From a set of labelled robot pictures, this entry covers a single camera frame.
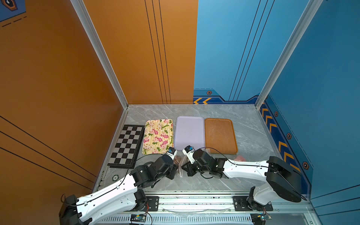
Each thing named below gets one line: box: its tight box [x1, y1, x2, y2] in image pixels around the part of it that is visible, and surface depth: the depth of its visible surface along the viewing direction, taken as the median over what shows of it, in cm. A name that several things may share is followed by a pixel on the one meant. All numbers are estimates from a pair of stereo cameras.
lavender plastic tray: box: [173, 115, 206, 151], surface depth 105 cm
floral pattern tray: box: [142, 119, 174, 155], surface depth 104 cm
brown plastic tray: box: [204, 118, 239, 155], surface depth 104 cm
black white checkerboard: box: [107, 124, 145, 170], surface depth 93 cm
